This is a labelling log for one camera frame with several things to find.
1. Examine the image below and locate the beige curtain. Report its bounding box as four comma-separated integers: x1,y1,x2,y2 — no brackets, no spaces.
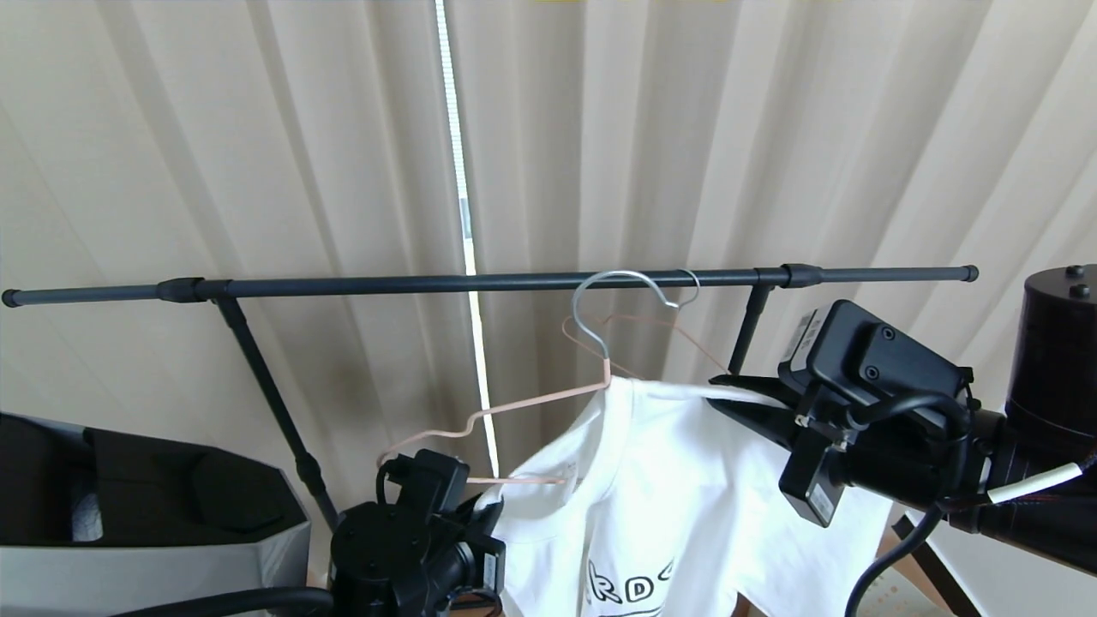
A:
0,0,1097,592

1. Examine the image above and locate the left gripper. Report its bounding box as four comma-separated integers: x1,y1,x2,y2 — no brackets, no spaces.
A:
467,501,508,592

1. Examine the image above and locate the black clothes rack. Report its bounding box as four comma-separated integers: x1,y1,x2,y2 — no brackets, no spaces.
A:
0,264,980,532

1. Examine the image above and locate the pink clothes hanger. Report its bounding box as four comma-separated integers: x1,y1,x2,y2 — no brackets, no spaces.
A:
377,270,680,488
561,269,729,382

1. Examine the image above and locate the white printed t-shirt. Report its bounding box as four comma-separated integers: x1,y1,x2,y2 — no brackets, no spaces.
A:
476,374,896,617

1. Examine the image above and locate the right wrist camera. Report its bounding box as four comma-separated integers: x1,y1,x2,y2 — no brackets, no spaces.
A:
778,300,976,421

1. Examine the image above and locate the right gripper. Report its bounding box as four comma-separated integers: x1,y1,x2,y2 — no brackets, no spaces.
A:
778,410,1004,528

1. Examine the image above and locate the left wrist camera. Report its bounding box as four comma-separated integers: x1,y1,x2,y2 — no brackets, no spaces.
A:
377,450,471,515

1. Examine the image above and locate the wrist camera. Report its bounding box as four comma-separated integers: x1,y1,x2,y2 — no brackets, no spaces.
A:
778,300,976,421
377,450,471,515

